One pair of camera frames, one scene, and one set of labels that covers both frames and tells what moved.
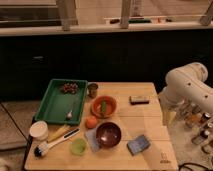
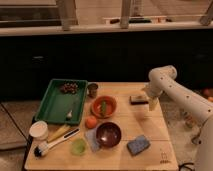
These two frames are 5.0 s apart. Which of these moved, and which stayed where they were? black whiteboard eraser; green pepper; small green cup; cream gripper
Moved: cream gripper
Stayed: green pepper; black whiteboard eraser; small green cup
